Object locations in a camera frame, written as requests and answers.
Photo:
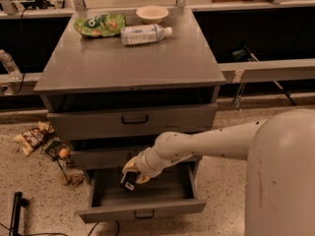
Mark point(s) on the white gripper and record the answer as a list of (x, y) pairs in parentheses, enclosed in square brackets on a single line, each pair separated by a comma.
[(142, 165)]

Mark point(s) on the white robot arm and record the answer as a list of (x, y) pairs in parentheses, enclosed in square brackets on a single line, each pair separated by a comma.
[(280, 180)]

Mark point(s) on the grey middle drawer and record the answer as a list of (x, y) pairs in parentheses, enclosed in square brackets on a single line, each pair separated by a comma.
[(88, 156)]

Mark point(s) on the grey drawer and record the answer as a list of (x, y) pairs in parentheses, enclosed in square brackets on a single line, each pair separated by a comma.
[(88, 156), (172, 192), (117, 123)]

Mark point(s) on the grey bottom drawer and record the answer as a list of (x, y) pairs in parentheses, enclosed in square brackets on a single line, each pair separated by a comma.
[(172, 192)]

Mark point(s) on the grey top drawer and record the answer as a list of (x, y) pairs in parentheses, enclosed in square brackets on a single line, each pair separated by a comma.
[(117, 123)]

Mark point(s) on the grey drawer cabinet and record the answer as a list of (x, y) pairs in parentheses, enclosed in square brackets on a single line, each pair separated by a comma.
[(92, 74)]

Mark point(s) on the orange ball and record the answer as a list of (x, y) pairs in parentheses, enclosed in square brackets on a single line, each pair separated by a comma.
[(64, 153)]

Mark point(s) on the plastic bottle on floor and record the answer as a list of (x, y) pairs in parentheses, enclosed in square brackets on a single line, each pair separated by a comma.
[(59, 169)]

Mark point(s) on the dark green snack bag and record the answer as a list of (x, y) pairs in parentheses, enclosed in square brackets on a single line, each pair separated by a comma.
[(52, 147)]

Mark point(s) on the brown snack bag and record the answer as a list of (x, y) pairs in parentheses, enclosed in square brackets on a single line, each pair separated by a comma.
[(33, 138)]

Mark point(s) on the black stand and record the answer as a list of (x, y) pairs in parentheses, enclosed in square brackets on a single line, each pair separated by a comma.
[(19, 202)]

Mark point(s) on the clear plastic water bottle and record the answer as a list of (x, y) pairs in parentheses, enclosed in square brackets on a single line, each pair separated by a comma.
[(144, 34)]

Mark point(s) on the green chip bag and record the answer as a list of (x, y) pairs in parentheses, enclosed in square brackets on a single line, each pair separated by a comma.
[(100, 26)]

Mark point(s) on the white bowl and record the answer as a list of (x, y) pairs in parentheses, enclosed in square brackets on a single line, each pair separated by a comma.
[(152, 14)]

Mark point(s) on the plastic bottle on rail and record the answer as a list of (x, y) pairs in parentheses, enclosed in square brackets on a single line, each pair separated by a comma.
[(10, 66)]

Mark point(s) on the grey metal rail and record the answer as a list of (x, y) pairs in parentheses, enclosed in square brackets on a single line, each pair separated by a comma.
[(267, 71)]

